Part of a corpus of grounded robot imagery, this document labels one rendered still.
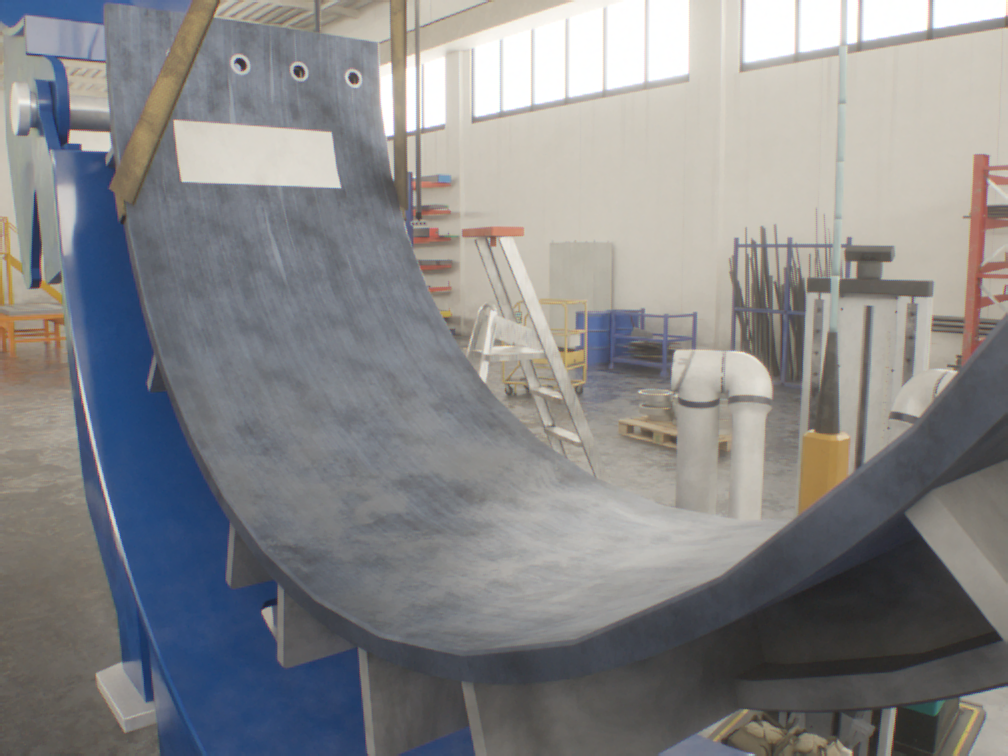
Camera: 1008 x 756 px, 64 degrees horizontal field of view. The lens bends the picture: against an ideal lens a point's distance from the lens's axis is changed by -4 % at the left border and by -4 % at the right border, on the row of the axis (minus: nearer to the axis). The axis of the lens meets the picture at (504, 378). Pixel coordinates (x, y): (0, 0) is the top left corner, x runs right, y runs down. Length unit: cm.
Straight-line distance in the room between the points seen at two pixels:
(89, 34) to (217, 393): 125
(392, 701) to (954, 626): 68
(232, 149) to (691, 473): 149
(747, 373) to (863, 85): 1074
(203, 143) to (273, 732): 126
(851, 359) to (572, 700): 177
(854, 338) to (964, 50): 998
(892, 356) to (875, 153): 1020
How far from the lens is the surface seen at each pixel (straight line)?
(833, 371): 173
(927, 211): 1226
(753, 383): 232
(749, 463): 229
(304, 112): 217
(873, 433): 258
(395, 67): 212
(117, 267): 215
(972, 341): 1078
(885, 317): 253
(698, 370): 233
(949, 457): 48
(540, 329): 416
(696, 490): 246
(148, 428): 201
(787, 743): 190
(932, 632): 108
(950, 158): 1221
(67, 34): 257
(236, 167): 204
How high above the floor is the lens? 184
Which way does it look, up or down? 8 degrees down
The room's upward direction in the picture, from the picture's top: straight up
